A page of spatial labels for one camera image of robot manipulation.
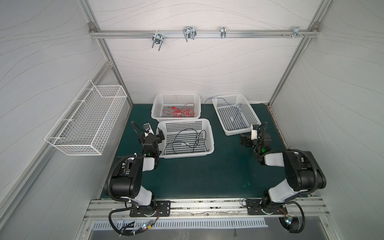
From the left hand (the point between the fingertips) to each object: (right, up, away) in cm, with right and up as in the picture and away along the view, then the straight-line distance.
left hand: (153, 128), depth 92 cm
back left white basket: (+4, +15, +27) cm, 31 cm away
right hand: (+63, -2, +4) cm, 63 cm away
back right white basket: (+57, +9, +23) cm, 62 cm away
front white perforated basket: (+20, -6, +1) cm, 21 cm away
